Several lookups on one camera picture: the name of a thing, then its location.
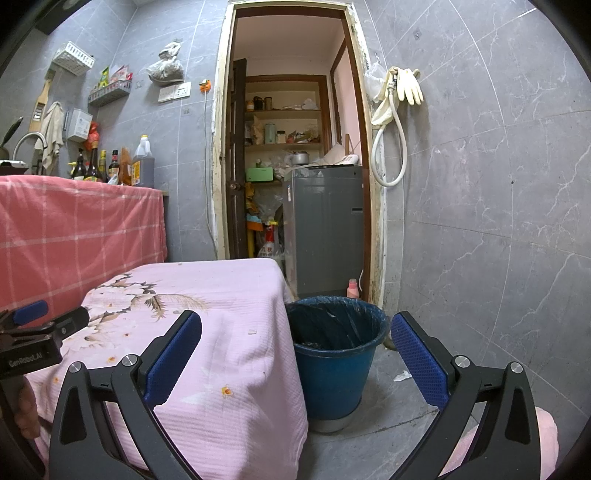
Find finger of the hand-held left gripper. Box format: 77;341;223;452
0;305;90;344
0;300;49;329

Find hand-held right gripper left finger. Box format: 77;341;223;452
48;310;204;480

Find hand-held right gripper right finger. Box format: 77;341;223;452
390;310;542;480

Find blue plastic bucket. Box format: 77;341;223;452
285;296;389;433

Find person's left hand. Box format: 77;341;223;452
13;376;43;440

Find pink floral tablecloth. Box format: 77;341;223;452
23;257;309;480

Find red checked cloth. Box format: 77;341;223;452
0;174;168;315

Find person's pink clothing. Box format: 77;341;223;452
438;406;559;480

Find dark bottle with yellow label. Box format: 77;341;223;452
69;148;88;181

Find tall dark sauce bottle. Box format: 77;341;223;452
85;141;105;183

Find grey washing machine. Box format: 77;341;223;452
281;165;365;298

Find metal faucet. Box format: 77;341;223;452
13;131;48;175

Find hanging beige towel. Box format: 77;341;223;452
41;102;65;171

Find white cloth pile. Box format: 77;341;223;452
307;145;361;168

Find dark wooden door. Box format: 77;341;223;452
226;58;250;260

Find white plastic basket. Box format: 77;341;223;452
52;41;95;75

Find cream rubber glove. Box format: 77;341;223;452
397;67;424;106
370;67;402;126

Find grey hanging plastic bag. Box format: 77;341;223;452
147;41;184;86

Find wooden shelf unit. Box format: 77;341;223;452
245;74;331;185

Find clear hanging plastic bag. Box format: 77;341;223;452
364;60;389;100

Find white hose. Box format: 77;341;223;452
372;76;408;188

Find white wall box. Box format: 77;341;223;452
66;108;93;143

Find white cable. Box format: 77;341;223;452
203;91;218;241

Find wooden door frame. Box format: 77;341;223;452
211;0;386;301

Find grey wall rack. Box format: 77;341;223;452
88;80;132;108

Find wall switch socket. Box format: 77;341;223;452
158;82;193;103

